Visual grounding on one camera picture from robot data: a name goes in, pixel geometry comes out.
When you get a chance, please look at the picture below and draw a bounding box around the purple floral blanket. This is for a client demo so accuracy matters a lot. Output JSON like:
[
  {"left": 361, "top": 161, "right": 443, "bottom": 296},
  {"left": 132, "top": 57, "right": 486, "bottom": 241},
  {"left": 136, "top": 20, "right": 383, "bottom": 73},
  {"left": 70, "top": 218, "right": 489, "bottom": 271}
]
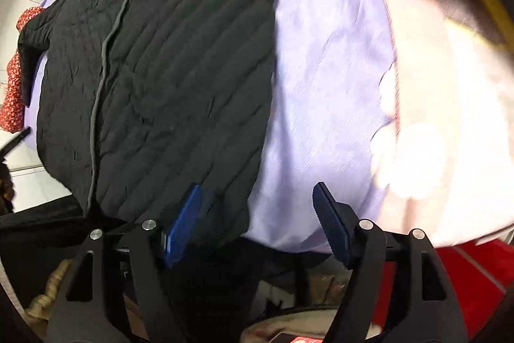
[{"left": 24, "top": 0, "right": 402, "bottom": 253}]

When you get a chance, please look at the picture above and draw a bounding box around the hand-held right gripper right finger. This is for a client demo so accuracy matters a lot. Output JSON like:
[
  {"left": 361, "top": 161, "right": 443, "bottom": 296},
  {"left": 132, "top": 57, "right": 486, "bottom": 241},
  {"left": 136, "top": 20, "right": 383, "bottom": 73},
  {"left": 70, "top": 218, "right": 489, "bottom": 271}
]
[{"left": 312, "top": 182, "right": 483, "bottom": 343}]

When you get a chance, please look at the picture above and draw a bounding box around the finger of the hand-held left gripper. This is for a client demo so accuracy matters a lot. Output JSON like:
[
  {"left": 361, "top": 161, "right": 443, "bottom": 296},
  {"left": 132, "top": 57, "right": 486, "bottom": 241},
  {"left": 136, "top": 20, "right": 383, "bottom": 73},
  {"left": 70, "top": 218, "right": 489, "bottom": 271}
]
[{"left": 0, "top": 127, "right": 32, "bottom": 162}]

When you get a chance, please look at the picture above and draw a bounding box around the red floral cloth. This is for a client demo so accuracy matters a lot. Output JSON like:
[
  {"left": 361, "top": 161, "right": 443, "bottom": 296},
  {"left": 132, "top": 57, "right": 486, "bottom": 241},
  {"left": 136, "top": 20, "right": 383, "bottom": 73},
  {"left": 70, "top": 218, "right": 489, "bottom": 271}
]
[{"left": 0, "top": 5, "right": 43, "bottom": 133}]

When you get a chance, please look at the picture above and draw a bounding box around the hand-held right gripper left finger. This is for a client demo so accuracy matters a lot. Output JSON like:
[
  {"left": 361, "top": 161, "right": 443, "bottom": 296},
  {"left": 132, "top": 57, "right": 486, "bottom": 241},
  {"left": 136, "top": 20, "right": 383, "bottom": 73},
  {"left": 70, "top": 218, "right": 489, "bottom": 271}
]
[{"left": 46, "top": 183, "right": 210, "bottom": 343}]

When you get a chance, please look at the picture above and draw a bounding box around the pink blanket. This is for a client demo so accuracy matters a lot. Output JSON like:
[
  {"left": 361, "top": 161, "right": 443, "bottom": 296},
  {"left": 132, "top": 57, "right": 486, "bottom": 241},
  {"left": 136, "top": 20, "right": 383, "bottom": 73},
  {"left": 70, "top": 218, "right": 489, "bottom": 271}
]
[{"left": 361, "top": 0, "right": 514, "bottom": 249}]

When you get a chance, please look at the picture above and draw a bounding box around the black quilted jacket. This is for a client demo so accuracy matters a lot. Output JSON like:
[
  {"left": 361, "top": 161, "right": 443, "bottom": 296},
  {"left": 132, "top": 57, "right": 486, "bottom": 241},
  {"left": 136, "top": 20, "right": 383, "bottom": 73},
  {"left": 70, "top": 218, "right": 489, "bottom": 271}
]
[{"left": 18, "top": 0, "right": 282, "bottom": 244}]

